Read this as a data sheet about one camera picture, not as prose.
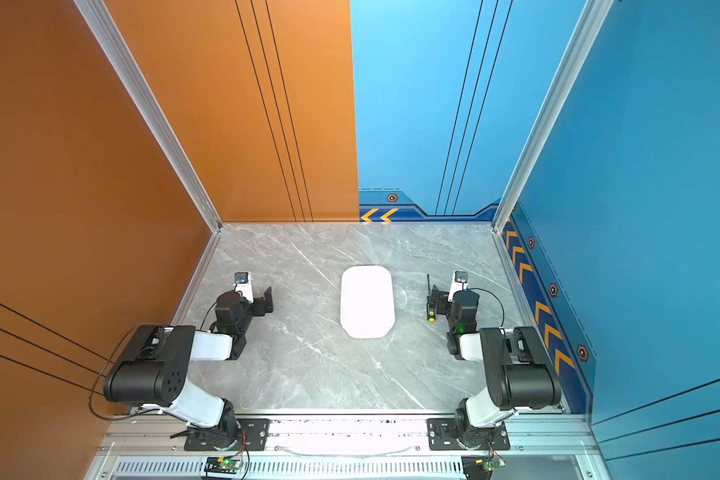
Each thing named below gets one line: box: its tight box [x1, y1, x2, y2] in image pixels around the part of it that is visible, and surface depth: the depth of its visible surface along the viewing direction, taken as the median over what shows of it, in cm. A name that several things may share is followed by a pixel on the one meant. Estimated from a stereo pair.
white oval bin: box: [340, 265, 395, 339], surface depth 92 cm
